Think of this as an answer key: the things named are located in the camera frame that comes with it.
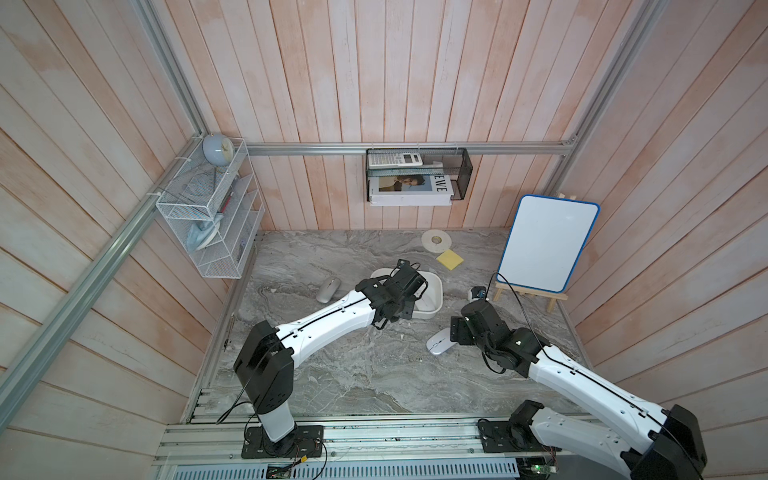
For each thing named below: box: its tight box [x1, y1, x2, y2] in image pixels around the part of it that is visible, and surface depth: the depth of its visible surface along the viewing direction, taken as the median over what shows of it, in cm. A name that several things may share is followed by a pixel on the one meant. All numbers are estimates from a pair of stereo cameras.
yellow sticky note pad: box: [436, 249, 464, 271], surface depth 113 cm
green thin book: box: [366, 168, 444, 177], surface depth 90 cm
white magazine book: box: [368, 174, 454, 206], surface depth 95 cm
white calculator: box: [368, 152, 424, 169], surface depth 92 cm
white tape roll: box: [421, 229, 452, 253], surface depth 120 cm
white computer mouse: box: [426, 328, 457, 355], surface depth 90 cm
